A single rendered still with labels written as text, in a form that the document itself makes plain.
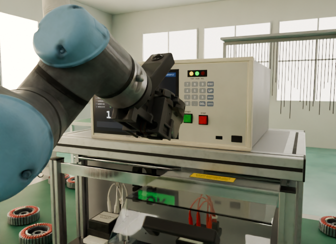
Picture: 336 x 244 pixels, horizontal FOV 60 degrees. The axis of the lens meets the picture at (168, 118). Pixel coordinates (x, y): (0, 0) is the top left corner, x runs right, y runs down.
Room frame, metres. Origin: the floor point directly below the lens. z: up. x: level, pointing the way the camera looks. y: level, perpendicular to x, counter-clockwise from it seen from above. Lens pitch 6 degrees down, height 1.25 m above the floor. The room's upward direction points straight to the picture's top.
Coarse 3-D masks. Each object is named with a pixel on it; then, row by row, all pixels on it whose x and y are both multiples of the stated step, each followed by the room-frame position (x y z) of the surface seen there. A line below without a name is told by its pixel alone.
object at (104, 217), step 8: (96, 216) 0.73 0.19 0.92; (104, 216) 0.73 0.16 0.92; (112, 216) 0.73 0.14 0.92; (88, 224) 0.71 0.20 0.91; (96, 224) 0.70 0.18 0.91; (104, 224) 0.69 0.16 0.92; (112, 224) 0.70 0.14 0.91; (88, 232) 0.71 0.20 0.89; (96, 232) 0.70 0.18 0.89; (104, 232) 0.69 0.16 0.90; (88, 240) 0.68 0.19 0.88; (96, 240) 0.68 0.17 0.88; (104, 240) 0.68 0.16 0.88
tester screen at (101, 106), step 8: (168, 72) 0.71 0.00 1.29; (168, 80) 0.71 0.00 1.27; (168, 88) 0.71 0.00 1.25; (96, 96) 0.80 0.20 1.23; (96, 104) 0.80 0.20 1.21; (104, 104) 0.79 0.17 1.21; (96, 112) 0.80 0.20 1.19; (104, 112) 0.79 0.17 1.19; (96, 120) 0.80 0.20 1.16; (104, 120) 0.79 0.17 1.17; (112, 120) 0.78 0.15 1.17; (96, 128) 0.80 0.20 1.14; (104, 128) 0.79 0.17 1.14; (112, 128) 0.78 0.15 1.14; (120, 128) 0.77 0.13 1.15
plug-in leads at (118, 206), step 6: (120, 186) 0.82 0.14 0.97; (108, 192) 0.78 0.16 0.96; (120, 192) 0.81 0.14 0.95; (126, 192) 0.79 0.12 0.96; (108, 198) 0.78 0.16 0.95; (120, 198) 0.83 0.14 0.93; (108, 204) 0.78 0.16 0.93; (120, 204) 0.82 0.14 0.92; (108, 210) 0.78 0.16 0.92; (114, 210) 0.76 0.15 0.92
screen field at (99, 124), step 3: (99, 123) 0.80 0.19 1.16; (102, 123) 0.79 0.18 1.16; (105, 123) 0.79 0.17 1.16; (108, 123) 0.78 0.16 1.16; (111, 123) 0.78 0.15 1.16; (114, 123) 0.77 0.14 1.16; (117, 123) 0.77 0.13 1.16; (99, 126) 0.80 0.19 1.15; (102, 126) 0.79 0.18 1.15; (105, 126) 0.79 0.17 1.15; (108, 126) 0.78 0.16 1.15; (111, 126) 0.78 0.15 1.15; (114, 126) 0.77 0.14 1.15; (117, 126) 0.77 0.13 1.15; (120, 126) 0.77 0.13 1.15
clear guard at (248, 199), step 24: (192, 168) 0.67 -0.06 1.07; (144, 192) 0.51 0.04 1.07; (168, 192) 0.51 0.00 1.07; (192, 192) 0.51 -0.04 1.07; (216, 192) 0.51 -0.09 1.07; (240, 192) 0.51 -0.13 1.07; (264, 192) 0.51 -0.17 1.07; (120, 216) 0.47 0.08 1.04; (144, 216) 0.45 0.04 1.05; (168, 216) 0.44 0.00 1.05; (192, 216) 0.43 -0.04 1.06; (216, 216) 0.42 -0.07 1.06; (240, 216) 0.41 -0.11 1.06; (264, 216) 0.41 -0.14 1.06; (120, 240) 0.44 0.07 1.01; (144, 240) 0.42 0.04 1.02; (168, 240) 0.41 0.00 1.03; (192, 240) 0.40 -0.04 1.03; (240, 240) 0.38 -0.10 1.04; (264, 240) 0.38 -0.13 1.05
